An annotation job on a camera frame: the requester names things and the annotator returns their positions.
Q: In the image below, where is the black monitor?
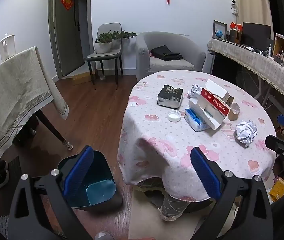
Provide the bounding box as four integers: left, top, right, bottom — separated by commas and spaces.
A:
241, 22, 271, 50

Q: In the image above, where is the pink floral round tablecloth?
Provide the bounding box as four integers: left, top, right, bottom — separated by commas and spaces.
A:
118, 70, 276, 202

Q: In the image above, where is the dark grey door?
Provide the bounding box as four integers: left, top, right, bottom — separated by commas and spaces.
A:
48, 0, 92, 79

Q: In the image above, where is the grey dining chair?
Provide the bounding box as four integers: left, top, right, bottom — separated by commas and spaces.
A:
85, 23, 123, 85

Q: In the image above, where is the beige fringed sideboard cloth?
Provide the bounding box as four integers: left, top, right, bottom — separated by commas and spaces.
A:
207, 38, 284, 96

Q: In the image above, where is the black tissue pack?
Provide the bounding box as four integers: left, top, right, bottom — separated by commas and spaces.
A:
157, 85, 183, 109

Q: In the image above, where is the white SanDisk cardboard box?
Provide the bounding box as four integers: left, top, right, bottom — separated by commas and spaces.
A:
189, 79, 234, 131

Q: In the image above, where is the foil ball large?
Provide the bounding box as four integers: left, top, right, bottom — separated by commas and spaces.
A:
235, 120, 258, 147

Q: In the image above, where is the white round lid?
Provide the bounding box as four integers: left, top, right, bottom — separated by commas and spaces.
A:
166, 110, 182, 122

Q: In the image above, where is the potted green plant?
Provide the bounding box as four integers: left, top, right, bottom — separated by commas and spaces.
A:
94, 30, 137, 54

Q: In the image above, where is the grey armchair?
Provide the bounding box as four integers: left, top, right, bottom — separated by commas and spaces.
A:
135, 31, 206, 80

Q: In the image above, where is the teal plastic trash bin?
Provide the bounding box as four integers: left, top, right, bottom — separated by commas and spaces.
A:
57, 150, 123, 213

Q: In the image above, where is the beige patterned tablecloth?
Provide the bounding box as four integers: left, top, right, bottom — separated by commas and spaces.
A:
0, 47, 69, 158

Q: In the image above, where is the white kettle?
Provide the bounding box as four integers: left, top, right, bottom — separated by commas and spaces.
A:
0, 34, 16, 62

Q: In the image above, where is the dark table leg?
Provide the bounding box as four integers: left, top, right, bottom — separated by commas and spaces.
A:
35, 110, 73, 151

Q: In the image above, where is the checked grey under cloth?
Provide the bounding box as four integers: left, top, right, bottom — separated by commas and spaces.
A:
159, 193, 190, 222

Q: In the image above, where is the white security camera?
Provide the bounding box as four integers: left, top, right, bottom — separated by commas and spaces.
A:
230, 0, 238, 16

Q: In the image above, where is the black bag on armchair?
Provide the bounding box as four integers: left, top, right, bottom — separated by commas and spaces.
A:
151, 45, 183, 61

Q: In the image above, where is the grey slipper on foot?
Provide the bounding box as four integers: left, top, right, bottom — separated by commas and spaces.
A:
94, 231, 115, 240

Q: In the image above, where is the framed picture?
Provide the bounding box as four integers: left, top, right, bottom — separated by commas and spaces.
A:
213, 20, 227, 40

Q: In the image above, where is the blue tissue packet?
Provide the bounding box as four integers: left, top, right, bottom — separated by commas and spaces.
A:
184, 108, 210, 132

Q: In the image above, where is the small blue globe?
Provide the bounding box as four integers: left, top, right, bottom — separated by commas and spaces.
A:
215, 30, 223, 40

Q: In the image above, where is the foil ball small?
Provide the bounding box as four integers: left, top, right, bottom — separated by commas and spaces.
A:
188, 84, 203, 98

